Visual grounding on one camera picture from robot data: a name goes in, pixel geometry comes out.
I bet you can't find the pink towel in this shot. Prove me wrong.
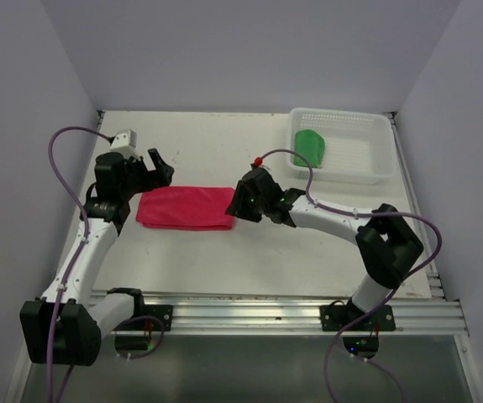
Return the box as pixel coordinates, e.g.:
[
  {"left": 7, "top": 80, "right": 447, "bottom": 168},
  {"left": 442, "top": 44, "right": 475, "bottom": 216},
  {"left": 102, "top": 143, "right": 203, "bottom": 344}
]
[{"left": 136, "top": 186, "right": 234, "bottom": 231}]

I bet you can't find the green towel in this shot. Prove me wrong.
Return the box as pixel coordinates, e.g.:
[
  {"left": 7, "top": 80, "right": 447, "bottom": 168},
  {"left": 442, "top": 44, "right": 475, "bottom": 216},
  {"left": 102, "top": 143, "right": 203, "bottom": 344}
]
[{"left": 293, "top": 129, "right": 326, "bottom": 168}]

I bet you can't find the clear plastic tray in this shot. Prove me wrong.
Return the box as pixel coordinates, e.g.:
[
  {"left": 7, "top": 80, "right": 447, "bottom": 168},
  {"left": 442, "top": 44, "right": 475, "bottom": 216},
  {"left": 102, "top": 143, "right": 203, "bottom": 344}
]
[{"left": 286, "top": 107, "right": 397, "bottom": 185}]

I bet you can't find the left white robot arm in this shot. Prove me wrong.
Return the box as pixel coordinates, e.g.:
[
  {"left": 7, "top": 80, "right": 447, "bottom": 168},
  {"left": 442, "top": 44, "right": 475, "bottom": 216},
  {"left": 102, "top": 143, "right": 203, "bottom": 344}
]
[{"left": 19, "top": 149, "right": 174, "bottom": 366}]

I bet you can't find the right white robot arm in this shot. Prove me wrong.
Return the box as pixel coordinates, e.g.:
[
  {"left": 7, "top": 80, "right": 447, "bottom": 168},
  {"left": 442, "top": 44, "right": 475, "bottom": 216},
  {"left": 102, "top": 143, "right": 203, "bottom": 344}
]
[{"left": 226, "top": 168, "right": 424, "bottom": 330}]

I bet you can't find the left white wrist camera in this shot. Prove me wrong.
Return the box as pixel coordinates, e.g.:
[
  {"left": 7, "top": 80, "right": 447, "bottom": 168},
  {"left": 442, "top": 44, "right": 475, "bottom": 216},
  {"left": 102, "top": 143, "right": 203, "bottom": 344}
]
[{"left": 109, "top": 129, "right": 140, "bottom": 160}]

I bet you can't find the aluminium mounting rail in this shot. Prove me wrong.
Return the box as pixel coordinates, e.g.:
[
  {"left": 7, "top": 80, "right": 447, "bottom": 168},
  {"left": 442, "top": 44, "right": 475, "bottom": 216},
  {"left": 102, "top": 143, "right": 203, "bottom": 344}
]
[{"left": 144, "top": 293, "right": 468, "bottom": 336}]

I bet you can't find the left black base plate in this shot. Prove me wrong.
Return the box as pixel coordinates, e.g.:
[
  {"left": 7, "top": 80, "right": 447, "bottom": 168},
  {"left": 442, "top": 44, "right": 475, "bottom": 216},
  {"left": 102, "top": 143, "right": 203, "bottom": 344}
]
[{"left": 131, "top": 305, "right": 174, "bottom": 332}]

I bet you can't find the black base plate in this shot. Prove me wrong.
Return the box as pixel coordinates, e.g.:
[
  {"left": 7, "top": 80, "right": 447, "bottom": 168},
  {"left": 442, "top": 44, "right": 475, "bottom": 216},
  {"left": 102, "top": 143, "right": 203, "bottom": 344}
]
[
  {"left": 131, "top": 305, "right": 174, "bottom": 332},
  {"left": 319, "top": 304, "right": 396, "bottom": 332}
]

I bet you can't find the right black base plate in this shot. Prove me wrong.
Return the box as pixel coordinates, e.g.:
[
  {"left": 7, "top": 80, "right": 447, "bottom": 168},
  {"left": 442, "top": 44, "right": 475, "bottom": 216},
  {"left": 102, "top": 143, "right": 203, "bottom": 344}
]
[{"left": 319, "top": 304, "right": 396, "bottom": 332}]

